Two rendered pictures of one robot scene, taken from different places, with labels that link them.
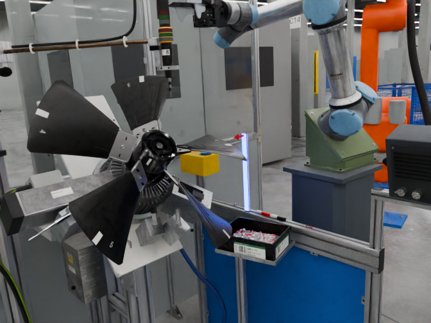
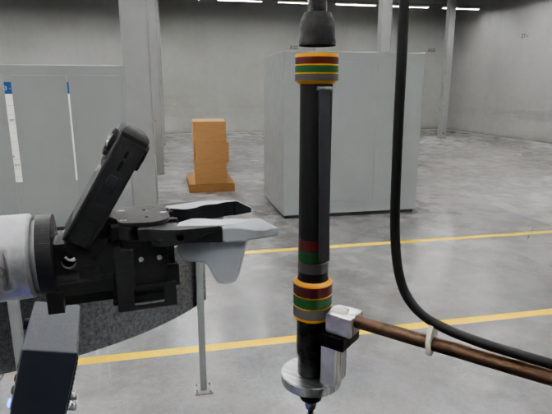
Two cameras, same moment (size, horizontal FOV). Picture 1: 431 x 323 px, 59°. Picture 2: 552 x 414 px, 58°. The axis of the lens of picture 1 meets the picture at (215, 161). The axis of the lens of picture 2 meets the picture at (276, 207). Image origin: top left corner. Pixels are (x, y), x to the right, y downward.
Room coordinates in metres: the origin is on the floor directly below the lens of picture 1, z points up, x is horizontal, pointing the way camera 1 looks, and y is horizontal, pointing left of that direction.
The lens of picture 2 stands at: (1.74, 0.30, 1.78)
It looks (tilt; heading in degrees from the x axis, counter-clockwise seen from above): 14 degrees down; 204
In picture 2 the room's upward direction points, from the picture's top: straight up
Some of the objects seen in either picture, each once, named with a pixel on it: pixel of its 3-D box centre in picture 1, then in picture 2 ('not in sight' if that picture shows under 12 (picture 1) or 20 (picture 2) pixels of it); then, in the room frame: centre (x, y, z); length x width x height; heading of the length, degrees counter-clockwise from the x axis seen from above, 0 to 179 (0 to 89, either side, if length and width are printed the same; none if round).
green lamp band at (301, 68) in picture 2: not in sight; (316, 69); (1.25, 0.13, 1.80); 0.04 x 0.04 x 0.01
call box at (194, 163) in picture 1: (199, 163); not in sight; (1.71, 0.07, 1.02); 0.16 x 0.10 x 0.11; 43
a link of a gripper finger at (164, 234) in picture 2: not in sight; (176, 232); (1.38, 0.05, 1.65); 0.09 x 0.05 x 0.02; 111
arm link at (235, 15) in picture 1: (227, 13); (14, 258); (1.45, -0.07, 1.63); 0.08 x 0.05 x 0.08; 43
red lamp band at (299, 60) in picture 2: not in sight; (316, 61); (1.25, 0.13, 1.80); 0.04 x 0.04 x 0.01
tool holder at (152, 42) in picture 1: (164, 54); (319, 344); (1.25, 0.14, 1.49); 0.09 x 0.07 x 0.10; 78
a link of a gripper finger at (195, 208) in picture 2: (197, 8); (209, 229); (1.30, 0.03, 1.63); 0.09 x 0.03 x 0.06; 154
